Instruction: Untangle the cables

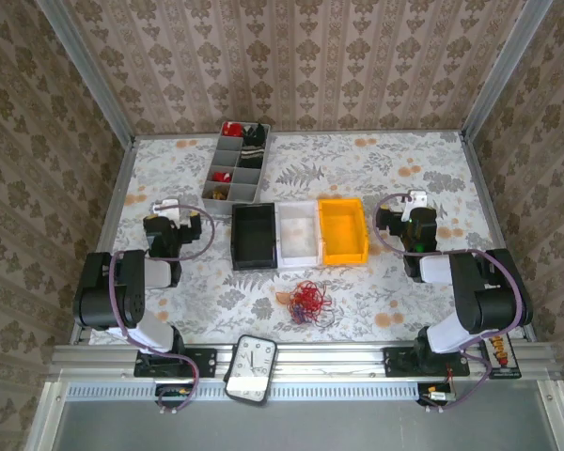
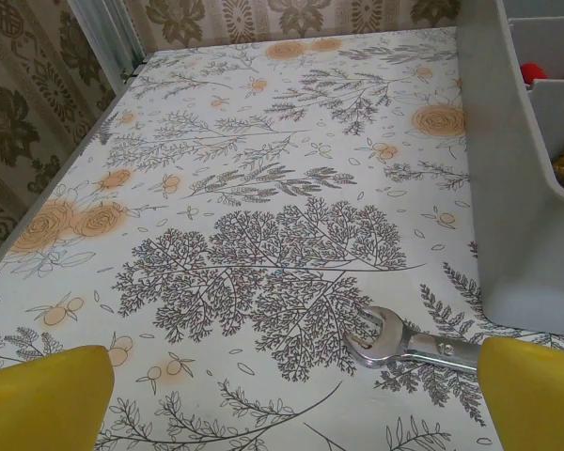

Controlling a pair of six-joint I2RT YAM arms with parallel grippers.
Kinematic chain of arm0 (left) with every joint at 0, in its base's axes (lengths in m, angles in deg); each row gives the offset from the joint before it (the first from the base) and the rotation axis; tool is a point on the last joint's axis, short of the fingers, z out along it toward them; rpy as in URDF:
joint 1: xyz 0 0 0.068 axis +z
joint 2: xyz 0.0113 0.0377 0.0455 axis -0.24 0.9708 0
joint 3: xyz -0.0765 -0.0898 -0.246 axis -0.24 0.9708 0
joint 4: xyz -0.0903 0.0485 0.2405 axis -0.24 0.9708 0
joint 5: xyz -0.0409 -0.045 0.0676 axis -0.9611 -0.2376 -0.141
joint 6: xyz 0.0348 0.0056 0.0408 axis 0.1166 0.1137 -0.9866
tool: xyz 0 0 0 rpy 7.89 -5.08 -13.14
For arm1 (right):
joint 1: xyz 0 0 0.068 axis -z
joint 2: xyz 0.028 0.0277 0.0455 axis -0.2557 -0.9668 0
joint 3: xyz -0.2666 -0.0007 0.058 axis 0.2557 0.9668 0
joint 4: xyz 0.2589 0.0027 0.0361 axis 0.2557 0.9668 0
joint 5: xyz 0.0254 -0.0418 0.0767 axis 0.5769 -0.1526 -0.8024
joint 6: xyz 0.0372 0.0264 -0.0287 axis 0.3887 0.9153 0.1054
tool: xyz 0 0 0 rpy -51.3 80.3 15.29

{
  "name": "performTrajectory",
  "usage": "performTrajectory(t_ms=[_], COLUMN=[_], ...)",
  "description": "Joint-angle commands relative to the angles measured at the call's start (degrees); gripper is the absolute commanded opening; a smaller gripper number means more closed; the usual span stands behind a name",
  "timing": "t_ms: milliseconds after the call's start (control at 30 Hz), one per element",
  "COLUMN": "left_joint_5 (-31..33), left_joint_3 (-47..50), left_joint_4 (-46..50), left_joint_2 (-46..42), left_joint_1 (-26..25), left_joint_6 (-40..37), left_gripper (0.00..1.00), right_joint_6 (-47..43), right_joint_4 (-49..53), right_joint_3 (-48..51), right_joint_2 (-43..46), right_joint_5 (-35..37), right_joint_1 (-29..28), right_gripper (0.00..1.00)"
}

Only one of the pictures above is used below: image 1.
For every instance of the aluminium frame rail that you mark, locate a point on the aluminium frame rail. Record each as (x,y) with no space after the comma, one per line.
(319,359)

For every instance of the aluminium table side rail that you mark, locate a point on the aluminium table side rail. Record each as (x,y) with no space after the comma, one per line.
(117,211)
(486,197)

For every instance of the black plastic bin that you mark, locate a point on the black plastic bin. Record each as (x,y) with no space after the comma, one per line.
(256,235)

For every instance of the aluminium corner post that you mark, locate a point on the aluminium corner post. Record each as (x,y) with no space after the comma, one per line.
(89,70)
(503,70)

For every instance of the black electronics box yellow connector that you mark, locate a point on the black electronics box yellow connector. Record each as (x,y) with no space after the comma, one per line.
(437,394)

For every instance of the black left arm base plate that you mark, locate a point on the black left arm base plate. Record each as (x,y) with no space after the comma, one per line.
(202,362)

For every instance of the yellow plastic bin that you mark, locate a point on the yellow plastic bin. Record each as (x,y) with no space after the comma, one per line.
(343,230)

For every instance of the black electronics box green connector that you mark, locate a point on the black electronics box green connector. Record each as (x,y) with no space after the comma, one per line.
(174,394)

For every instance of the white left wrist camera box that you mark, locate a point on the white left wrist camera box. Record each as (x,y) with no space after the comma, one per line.
(167,206)

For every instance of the red white round toy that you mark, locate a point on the red white round toy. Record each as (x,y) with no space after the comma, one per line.
(232,129)

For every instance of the small red white toy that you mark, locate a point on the small red white toy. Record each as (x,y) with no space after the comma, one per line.
(222,177)

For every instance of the black white analog clock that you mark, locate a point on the black white analog clock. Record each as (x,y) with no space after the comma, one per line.
(251,366)

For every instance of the small brown items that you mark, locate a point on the small brown items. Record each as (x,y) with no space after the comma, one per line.
(217,191)

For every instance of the black white striped sock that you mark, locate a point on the black white striped sock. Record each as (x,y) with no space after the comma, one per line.
(251,157)

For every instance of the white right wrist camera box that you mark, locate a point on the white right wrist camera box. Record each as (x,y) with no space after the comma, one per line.
(416,197)

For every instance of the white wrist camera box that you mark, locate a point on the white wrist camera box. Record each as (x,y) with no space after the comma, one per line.
(167,206)
(416,197)

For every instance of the floral tablecloth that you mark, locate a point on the floral tablecloth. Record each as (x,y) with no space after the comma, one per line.
(216,310)

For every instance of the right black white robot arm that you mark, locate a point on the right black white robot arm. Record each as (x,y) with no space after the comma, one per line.
(479,300)

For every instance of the grey metal panel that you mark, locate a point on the grey metal panel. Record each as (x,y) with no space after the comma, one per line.
(286,427)

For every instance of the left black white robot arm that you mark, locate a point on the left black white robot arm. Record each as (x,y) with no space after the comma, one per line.
(131,291)

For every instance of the black cloth item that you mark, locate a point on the black cloth item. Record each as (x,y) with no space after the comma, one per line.
(255,135)

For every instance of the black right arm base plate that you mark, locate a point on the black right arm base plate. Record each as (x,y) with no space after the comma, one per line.
(397,362)

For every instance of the white plastic bin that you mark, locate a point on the white plastic bin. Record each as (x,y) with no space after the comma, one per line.
(298,230)

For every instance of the grey compartment organizer tray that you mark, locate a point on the grey compartment organizer tray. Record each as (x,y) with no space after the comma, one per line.
(246,192)

